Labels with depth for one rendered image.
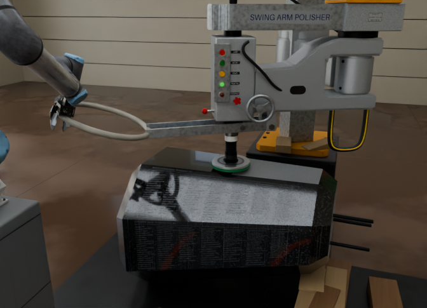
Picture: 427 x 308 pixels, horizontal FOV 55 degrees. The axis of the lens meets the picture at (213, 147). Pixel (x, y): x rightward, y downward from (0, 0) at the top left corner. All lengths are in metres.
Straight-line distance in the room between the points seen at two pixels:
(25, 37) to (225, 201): 1.29
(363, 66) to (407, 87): 6.11
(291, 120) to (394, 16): 1.00
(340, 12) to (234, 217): 1.14
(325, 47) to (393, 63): 6.13
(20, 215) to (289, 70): 1.41
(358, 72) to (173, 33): 6.87
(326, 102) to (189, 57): 6.73
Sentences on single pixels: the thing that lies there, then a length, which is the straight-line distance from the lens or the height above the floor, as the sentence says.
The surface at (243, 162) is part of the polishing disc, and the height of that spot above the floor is 0.87.
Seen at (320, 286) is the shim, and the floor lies 0.26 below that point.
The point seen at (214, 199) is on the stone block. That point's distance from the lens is 2.19.
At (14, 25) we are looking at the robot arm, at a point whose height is 1.63.
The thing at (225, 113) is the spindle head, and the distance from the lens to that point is 2.09.
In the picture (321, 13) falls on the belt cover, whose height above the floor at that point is 1.65.
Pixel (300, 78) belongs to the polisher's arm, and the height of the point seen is 1.34.
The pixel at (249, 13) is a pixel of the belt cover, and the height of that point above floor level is 1.65.
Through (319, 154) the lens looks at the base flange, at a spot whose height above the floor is 0.76.
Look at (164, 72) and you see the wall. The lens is 9.05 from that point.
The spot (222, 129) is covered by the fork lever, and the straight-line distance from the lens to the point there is 2.16.
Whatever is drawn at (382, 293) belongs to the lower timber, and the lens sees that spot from 2.68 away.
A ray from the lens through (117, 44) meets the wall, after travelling 9.48.
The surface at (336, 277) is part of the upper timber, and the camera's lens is 2.51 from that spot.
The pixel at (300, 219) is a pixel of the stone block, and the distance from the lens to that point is 2.11.
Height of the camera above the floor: 1.67
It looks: 19 degrees down
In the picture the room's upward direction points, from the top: straight up
